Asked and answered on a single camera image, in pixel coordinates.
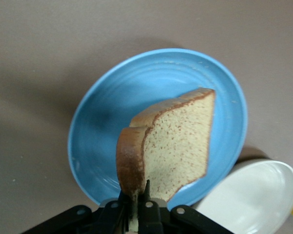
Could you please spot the brown bread slice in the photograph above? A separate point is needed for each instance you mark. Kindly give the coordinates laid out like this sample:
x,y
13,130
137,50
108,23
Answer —
x,y
175,146

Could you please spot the blue round plate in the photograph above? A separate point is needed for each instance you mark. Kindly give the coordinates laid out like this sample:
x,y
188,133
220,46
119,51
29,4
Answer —
x,y
136,85

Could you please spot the beige round plate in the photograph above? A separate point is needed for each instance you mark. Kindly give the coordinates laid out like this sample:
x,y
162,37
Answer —
x,y
246,200

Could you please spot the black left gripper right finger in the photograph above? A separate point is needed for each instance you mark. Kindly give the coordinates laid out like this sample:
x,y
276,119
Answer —
x,y
149,219

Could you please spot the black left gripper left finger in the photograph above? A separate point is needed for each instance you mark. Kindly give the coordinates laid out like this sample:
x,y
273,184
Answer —
x,y
112,219

